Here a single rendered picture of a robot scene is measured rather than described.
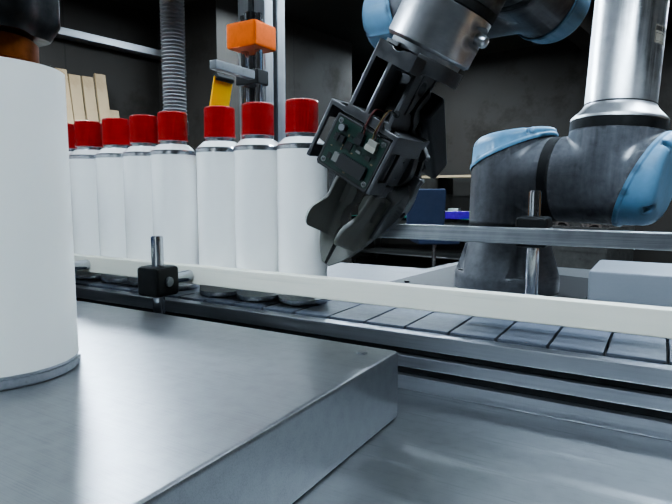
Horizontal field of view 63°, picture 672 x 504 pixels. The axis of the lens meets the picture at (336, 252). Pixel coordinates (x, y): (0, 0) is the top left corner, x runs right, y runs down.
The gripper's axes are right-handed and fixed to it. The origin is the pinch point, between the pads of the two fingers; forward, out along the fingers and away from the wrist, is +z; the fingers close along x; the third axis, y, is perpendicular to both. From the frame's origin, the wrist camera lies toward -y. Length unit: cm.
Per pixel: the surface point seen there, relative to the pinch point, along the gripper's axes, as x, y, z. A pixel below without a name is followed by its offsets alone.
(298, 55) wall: -358, -468, 30
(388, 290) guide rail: 8.2, 4.7, -1.9
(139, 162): -26.6, 2.5, 4.5
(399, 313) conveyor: 8.9, 0.3, 1.1
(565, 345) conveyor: 22.0, 4.1, -6.5
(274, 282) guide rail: -2.2, 4.7, 4.5
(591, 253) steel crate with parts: -1, -577, 68
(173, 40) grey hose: -39.7, -8.4, -7.6
